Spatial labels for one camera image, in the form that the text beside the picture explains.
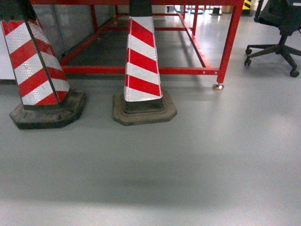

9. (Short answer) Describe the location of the yellow black striped bollard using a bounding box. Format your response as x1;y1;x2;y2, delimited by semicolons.
241;0;252;16

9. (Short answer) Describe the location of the red white cone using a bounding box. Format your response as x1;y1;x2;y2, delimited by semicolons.
113;0;177;126
0;0;86;129

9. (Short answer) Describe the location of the red metal table frame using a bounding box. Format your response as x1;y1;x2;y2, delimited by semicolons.
31;0;244;88

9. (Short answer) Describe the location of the left red white cone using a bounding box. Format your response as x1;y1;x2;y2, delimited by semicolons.
0;0;86;129

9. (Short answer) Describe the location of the black office chair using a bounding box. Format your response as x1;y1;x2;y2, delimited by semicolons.
244;0;301;77

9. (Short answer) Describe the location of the right red white cone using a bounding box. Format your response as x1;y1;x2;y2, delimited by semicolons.
113;0;177;126

